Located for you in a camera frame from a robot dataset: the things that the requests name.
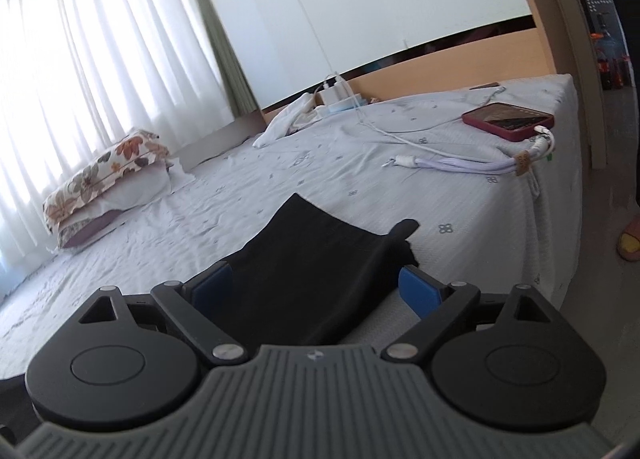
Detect white power strip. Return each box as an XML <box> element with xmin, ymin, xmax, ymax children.
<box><xmin>320</xmin><ymin>90</ymin><xmax>370</xmax><ymax>112</ymax></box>

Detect bundled white cable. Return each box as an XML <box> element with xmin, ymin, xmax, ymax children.
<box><xmin>382</xmin><ymin>128</ymin><xmax>557</xmax><ymax>177</ymax></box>

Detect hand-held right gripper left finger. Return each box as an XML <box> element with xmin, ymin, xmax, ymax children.
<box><xmin>73</xmin><ymin>260</ymin><xmax>249</xmax><ymax>368</ymax></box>

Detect green curtain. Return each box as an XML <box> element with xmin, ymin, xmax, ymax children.
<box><xmin>167</xmin><ymin>0</ymin><xmax>262</xmax><ymax>116</ymax></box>

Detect white sheer curtain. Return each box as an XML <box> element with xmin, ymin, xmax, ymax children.
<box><xmin>0</xmin><ymin>0</ymin><xmax>236</xmax><ymax>270</ymax></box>

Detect white charging cable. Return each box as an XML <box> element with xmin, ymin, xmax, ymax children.
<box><xmin>356</xmin><ymin>106</ymin><xmax>501</xmax><ymax>149</ymax></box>

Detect white pillow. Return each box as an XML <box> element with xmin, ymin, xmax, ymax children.
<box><xmin>85</xmin><ymin>164</ymin><xmax>173</xmax><ymax>214</ymax></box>

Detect floral pillow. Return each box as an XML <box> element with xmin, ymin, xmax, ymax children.
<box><xmin>42</xmin><ymin>128</ymin><xmax>172</xmax><ymax>235</ymax></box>

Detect bed with white patterned sheet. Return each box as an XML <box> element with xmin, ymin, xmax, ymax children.
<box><xmin>0</xmin><ymin>73</ymin><xmax>584</xmax><ymax>381</ymax></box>

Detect smartphone in red case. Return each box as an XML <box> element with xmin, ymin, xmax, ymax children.
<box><xmin>462</xmin><ymin>102</ymin><xmax>556</xmax><ymax>143</ymax></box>

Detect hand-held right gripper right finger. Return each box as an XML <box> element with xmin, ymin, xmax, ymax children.
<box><xmin>380</xmin><ymin>265</ymin><xmax>554</xmax><ymax>366</ymax></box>

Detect black pants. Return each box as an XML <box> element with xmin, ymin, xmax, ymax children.
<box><xmin>220</xmin><ymin>193</ymin><xmax>421</xmax><ymax>346</ymax></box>

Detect person's foot in slipper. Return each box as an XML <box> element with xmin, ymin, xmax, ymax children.
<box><xmin>617</xmin><ymin>216</ymin><xmax>640</xmax><ymax>261</ymax></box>

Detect white crumpled cloth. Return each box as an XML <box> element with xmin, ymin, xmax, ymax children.
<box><xmin>252</xmin><ymin>93</ymin><xmax>331</xmax><ymax>148</ymax></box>

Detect purple pillow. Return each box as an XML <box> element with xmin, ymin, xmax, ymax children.
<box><xmin>56</xmin><ymin>209</ymin><xmax>121</xmax><ymax>250</ymax></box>

